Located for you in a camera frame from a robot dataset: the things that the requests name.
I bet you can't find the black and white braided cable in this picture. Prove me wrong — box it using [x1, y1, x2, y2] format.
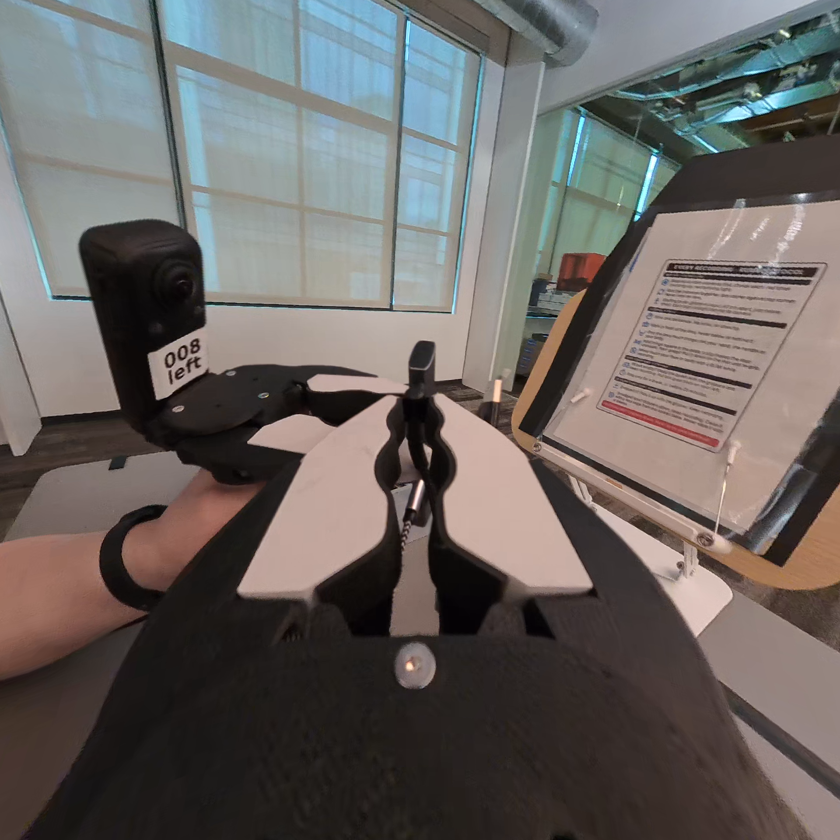
[392, 478, 432, 547]

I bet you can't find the orange machine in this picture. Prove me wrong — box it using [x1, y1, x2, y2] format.
[556, 252, 605, 293]

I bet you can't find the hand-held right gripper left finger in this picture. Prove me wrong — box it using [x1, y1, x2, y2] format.
[235, 395, 404, 605]

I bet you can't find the wooden backing board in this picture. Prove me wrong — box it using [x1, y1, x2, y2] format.
[512, 289, 840, 592]

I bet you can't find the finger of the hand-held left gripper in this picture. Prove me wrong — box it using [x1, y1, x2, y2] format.
[247, 415, 345, 455]
[307, 371, 409, 422]

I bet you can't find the person's left forearm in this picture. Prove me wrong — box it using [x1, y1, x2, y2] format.
[0, 469, 266, 681]

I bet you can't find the black hub cable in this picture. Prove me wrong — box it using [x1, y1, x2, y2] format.
[402, 376, 508, 490]

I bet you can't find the black wristband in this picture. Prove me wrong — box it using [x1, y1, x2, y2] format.
[98, 504, 173, 613]

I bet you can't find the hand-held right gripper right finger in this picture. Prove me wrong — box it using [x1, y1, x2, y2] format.
[427, 395, 597, 605]

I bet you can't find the silver ventilation duct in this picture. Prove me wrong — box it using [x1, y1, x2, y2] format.
[472, 0, 599, 67]

